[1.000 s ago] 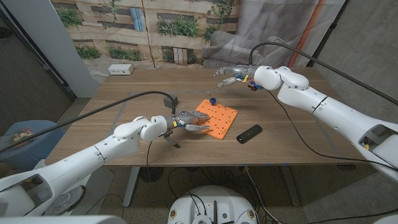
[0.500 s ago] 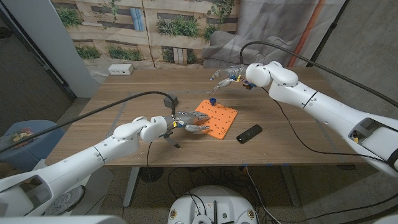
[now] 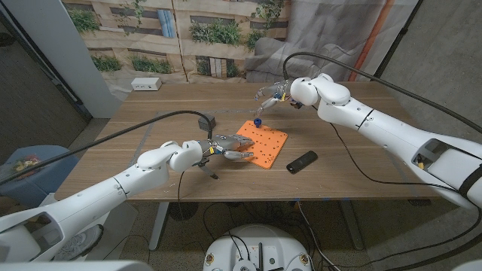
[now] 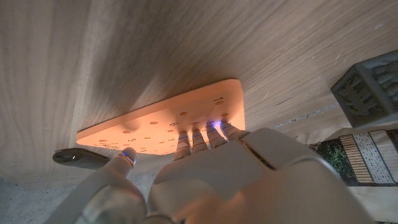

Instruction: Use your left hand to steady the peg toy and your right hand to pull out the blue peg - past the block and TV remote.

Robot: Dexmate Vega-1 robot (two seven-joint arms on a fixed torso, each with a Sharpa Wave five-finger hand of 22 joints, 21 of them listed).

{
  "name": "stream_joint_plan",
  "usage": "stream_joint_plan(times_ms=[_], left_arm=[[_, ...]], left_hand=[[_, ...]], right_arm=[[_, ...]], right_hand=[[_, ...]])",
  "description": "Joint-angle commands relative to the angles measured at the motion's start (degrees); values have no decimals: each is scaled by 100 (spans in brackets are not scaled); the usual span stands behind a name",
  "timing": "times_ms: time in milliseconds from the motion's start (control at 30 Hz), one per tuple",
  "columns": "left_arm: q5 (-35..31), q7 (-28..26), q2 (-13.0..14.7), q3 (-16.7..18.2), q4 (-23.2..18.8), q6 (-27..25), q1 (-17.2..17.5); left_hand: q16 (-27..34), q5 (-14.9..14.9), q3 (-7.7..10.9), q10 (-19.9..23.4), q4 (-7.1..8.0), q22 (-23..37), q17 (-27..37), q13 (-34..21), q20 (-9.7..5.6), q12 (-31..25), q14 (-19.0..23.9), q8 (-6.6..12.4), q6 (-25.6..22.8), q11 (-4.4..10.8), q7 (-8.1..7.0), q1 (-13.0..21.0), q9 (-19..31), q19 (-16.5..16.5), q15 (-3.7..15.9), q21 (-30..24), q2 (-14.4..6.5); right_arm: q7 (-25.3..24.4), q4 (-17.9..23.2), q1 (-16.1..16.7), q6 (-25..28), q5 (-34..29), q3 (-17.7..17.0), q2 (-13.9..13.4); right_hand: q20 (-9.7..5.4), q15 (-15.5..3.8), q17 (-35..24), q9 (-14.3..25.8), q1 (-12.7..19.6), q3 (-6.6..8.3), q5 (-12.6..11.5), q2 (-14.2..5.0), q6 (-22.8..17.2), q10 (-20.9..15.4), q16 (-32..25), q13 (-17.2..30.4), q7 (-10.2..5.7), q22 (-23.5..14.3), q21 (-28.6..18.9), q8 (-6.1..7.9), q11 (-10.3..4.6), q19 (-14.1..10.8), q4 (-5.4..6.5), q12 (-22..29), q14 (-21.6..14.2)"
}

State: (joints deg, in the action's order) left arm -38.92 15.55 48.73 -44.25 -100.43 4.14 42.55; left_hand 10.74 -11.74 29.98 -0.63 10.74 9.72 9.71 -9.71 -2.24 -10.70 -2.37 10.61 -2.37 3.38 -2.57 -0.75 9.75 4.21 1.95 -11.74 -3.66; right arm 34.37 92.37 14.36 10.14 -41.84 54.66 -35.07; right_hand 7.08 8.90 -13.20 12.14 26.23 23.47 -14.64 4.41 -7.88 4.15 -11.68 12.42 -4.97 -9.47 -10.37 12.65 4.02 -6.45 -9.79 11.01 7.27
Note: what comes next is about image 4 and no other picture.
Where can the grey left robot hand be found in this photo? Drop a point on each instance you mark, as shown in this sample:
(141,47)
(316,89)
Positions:
(248,180)

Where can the orange peg board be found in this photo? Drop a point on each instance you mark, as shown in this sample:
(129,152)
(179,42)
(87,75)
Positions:
(174,115)

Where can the dark grey block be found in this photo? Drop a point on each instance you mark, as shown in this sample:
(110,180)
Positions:
(370,90)

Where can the black TV remote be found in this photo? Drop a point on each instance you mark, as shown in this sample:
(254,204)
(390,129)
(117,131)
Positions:
(81,158)

